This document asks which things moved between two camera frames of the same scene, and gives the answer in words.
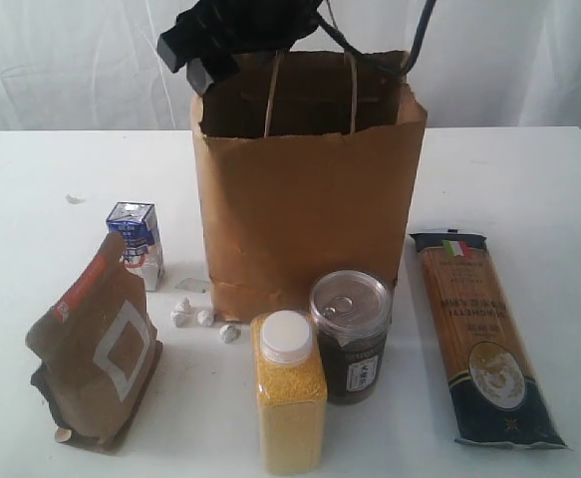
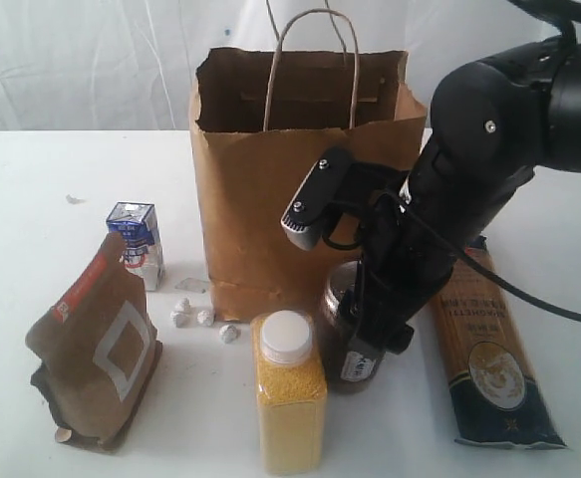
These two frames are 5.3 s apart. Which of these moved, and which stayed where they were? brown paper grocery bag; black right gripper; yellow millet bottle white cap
Moved: black right gripper
Stayed: yellow millet bottle white cap; brown paper grocery bag
